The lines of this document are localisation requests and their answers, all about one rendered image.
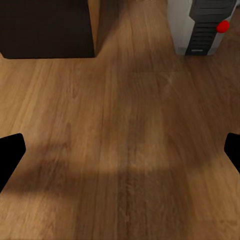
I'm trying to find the desktop computer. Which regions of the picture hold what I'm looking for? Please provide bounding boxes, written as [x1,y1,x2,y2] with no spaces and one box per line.
[166,0,239,56]

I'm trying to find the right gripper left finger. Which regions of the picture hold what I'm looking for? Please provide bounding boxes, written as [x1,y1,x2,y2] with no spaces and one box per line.
[0,133,26,193]

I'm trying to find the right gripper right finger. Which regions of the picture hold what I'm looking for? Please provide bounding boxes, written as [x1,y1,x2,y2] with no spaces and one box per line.
[224,133,240,173]

